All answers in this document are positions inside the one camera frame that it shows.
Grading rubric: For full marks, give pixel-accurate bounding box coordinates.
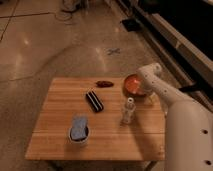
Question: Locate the orange ceramic bowl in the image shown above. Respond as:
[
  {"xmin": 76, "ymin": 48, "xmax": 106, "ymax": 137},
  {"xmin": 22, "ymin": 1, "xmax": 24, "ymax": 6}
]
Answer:
[{"xmin": 123, "ymin": 74, "xmax": 145, "ymax": 96}]

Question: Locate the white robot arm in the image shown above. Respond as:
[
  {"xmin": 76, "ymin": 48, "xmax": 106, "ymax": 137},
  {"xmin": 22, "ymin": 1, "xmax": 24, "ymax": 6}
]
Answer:
[{"xmin": 137, "ymin": 63, "xmax": 213, "ymax": 171}]

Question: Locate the dark red chili pepper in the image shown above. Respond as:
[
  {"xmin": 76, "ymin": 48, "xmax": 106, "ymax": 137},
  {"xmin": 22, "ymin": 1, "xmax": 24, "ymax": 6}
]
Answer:
[{"xmin": 96, "ymin": 81, "xmax": 114, "ymax": 88}]

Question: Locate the black rectangular case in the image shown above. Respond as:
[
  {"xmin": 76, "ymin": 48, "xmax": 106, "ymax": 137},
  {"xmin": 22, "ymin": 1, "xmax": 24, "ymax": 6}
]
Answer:
[{"xmin": 85, "ymin": 91, "xmax": 104, "ymax": 113}]

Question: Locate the wooden folding table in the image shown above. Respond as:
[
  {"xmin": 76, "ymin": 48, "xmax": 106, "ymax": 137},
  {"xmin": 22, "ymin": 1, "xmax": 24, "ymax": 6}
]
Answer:
[{"xmin": 25, "ymin": 78, "xmax": 165, "ymax": 161}]

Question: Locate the blue sponge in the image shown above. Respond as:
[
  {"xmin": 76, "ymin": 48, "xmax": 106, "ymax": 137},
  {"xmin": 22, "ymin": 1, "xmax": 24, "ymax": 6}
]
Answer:
[{"xmin": 70, "ymin": 115, "xmax": 89, "ymax": 141}]

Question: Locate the white cup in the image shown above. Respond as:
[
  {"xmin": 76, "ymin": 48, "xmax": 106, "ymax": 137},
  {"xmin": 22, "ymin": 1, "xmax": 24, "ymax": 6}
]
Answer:
[{"xmin": 68, "ymin": 127, "xmax": 89, "ymax": 144}]

